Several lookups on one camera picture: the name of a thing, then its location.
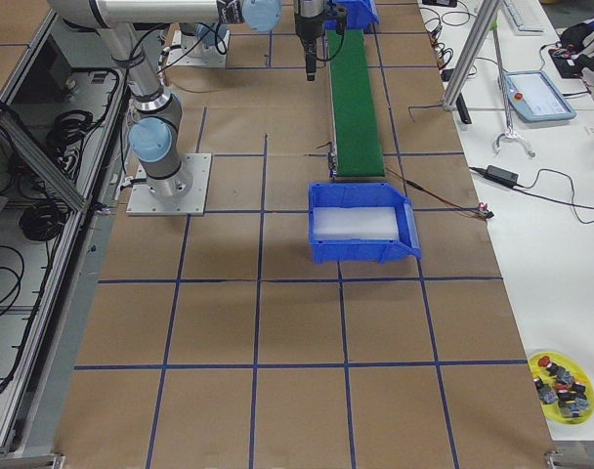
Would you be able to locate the white foam pad right bin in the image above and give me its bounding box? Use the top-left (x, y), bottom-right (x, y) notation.
top-left (311, 206), bottom-right (400, 240)

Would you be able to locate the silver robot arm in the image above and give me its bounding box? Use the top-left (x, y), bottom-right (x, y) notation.
top-left (49, 1), bottom-right (281, 199)
top-left (179, 22), bottom-right (229, 59)

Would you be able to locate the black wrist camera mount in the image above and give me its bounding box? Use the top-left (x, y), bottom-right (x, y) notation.
top-left (324, 2), bottom-right (348, 36)

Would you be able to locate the teach pendant tablet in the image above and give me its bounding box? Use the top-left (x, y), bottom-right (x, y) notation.
top-left (505, 70), bottom-right (576, 122)

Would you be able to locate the blue bin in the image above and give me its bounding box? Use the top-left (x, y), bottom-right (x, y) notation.
top-left (335, 0), bottom-right (379, 29)
top-left (309, 183), bottom-right (422, 264)

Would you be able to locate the blue bin left side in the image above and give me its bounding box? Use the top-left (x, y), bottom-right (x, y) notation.
top-left (335, 0), bottom-right (379, 29)

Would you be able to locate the yellow bowl of buttons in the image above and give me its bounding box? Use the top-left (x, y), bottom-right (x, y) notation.
top-left (528, 351), bottom-right (594, 425)

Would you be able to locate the aluminium frame post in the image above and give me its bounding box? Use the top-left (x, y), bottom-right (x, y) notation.
top-left (443, 0), bottom-right (502, 109)

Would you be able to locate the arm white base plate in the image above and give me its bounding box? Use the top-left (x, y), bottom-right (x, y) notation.
top-left (127, 153), bottom-right (212, 216)
top-left (166, 25), bottom-right (230, 68)

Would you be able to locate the blue bin right side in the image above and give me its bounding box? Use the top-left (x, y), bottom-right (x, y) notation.
top-left (309, 183), bottom-right (422, 264)

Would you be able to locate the green conveyor belt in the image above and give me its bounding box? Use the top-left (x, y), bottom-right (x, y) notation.
top-left (327, 29), bottom-right (385, 178)

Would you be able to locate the black power adapter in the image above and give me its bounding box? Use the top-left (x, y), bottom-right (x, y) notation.
top-left (484, 165), bottom-right (519, 188)

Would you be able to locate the reacher grabber tool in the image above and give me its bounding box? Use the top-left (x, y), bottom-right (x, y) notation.
top-left (490, 20), bottom-right (535, 158)

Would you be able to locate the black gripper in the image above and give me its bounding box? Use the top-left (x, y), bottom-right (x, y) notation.
top-left (293, 0), bottom-right (326, 81)

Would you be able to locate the black handheld device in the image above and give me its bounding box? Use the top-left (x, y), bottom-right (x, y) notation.
top-left (455, 94), bottom-right (472, 125)

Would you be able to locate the red black wire pair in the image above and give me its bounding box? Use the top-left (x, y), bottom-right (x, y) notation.
top-left (384, 165), bottom-right (484, 214)

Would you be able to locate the white keyboard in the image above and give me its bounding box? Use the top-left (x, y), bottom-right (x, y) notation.
top-left (502, 0), bottom-right (545, 36)

